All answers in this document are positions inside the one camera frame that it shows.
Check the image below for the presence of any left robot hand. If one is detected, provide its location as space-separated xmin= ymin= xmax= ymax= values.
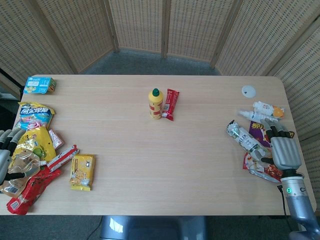
xmin=0 ymin=127 xmax=27 ymax=186

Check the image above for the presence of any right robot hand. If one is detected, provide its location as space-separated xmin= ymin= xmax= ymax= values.
xmin=259 ymin=118 xmax=302 ymax=170

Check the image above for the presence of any yellow bottle green cap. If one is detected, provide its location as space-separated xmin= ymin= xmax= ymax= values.
xmin=148 ymin=87 xmax=165 ymax=121

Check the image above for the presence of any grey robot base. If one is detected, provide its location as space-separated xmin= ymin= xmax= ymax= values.
xmin=99 ymin=215 xmax=208 ymax=240

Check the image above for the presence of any clear spout pouch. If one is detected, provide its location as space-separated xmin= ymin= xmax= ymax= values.
xmin=0 ymin=149 xmax=48 ymax=199

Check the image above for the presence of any purple snack bag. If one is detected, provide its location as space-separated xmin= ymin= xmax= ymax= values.
xmin=248 ymin=120 xmax=273 ymax=149

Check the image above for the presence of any red and silver food bag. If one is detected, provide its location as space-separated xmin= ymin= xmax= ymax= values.
xmin=241 ymin=151 xmax=284 ymax=184

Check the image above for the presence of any yellow snack bag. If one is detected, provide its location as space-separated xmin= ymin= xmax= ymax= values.
xmin=9 ymin=126 xmax=57 ymax=168

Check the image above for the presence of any white Lux refill pouch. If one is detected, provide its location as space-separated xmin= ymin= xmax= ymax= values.
xmin=226 ymin=119 xmax=274 ymax=160

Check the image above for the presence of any red snack bag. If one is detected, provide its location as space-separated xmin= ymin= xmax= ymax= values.
xmin=6 ymin=166 xmax=62 ymax=215

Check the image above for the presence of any white orange-print bottle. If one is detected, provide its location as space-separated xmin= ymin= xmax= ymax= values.
xmin=252 ymin=100 xmax=286 ymax=119

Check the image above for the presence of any white spray bottle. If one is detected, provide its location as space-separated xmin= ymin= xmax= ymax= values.
xmin=237 ymin=109 xmax=279 ymax=123

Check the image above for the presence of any blue Alpenliebe candy bag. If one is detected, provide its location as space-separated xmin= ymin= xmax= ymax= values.
xmin=15 ymin=101 xmax=56 ymax=131

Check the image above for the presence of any small pink packet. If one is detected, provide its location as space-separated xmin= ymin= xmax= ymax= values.
xmin=47 ymin=128 xmax=66 ymax=151

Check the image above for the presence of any red and white wafer packet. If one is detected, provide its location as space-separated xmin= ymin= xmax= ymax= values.
xmin=46 ymin=144 xmax=81 ymax=173

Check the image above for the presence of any white round table grommet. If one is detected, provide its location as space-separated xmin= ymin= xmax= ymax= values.
xmin=241 ymin=85 xmax=258 ymax=98

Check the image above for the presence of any yellow cracker packet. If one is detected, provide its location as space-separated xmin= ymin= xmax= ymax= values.
xmin=69 ymin=153 xmax=96 ymax=191

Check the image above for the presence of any blue and green box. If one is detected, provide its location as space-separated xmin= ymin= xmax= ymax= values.
xmin=23 ymin=76 xmax=57 ymax=95

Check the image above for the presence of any red snack stick packet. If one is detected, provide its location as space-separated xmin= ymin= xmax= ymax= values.
xmin=160 ymin=88 xmax=181 ymax=122

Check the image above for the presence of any wicker folding screen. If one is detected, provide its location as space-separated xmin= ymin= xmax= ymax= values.
xmin=0 ymin=0 xmax=320 ymax=193

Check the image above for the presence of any black cable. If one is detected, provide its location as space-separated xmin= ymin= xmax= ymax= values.
xmin=276 ymin=185 xmax=295 ymax=232

